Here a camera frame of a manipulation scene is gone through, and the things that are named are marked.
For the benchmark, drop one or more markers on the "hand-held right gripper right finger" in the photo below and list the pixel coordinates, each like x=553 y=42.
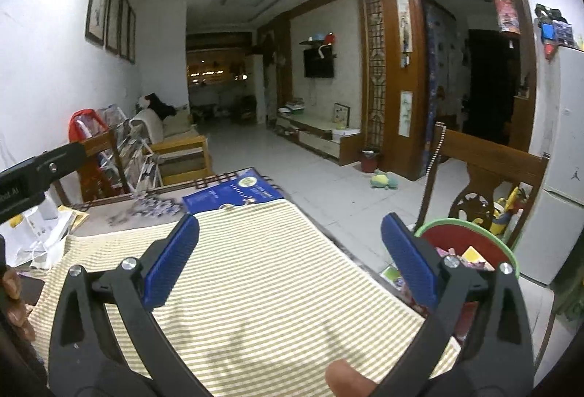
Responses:
x=408 y=260

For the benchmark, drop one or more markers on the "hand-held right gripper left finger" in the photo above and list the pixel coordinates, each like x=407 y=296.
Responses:
x=171 y=260

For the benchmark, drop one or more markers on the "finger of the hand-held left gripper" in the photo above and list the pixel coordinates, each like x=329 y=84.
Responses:
x=57 y=166

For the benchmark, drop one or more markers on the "red bin with green rim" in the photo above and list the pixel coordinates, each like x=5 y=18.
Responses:
x=456 y=237

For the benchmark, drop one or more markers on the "person's left hand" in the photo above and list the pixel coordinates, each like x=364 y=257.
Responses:
x=13 y=287

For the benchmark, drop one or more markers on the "person's right hand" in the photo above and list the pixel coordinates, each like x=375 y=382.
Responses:
x=349 y=381

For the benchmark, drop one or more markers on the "small yellow toy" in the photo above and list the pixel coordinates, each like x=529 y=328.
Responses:
x=16 y=221

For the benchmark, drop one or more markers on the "white desk lamp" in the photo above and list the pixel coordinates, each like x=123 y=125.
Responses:
x=43 y=228

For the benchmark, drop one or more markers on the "dark wooden chair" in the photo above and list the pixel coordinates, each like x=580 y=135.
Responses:
x=98 y=150

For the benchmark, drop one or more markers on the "red bag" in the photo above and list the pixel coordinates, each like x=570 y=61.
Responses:
x=82 y=121

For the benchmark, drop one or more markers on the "yellow booklet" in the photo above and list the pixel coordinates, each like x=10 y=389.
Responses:
x=75 y=217

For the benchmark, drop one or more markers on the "white folding rack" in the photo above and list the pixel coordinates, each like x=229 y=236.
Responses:
x=137 y=155

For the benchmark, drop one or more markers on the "green plush toy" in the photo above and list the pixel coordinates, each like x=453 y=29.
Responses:
x=383 y=180

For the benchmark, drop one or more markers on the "yellow striped table cloth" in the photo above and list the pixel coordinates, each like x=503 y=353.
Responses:
x=255 y=278

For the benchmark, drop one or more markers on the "blue book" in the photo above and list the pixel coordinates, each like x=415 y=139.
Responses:
x=232 y=191

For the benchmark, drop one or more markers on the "black phone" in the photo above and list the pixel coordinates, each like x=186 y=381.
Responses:
x=33 y=290

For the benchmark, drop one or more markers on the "small red floor bin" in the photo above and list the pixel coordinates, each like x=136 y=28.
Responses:
x=372 y=162

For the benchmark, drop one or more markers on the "yellow wooden bench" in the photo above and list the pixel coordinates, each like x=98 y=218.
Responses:
x=182 y=148

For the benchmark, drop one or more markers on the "black cloth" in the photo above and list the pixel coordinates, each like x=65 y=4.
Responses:
x=159 y=105

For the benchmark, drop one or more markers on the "carved wooden chair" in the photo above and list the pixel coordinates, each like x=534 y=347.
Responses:
x=488 y=155

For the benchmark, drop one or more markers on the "low television cabinet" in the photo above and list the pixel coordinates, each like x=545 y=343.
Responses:
x=315 y=137

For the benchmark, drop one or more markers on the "small framed picture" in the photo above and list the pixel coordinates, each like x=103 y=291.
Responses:
x=341 y=113

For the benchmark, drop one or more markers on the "white refrigerator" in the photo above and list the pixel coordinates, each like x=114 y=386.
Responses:
x=561 y=150

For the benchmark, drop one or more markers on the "wooden lattice partition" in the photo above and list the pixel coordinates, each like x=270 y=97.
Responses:
x=376 y=59

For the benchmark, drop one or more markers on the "red hanging decoration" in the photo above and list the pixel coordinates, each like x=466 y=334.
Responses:
x=506 y=11

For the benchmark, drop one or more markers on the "short wall scroll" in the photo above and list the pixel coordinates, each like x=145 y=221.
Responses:
x=405 y=114

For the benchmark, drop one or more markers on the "wall television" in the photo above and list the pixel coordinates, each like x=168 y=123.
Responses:
x=319 y=63

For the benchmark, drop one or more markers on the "long wall scroll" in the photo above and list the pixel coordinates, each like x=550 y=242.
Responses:
x=403 y=30

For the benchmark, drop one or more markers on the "wall shelf with hats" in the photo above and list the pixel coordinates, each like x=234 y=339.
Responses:
x=319 y=40

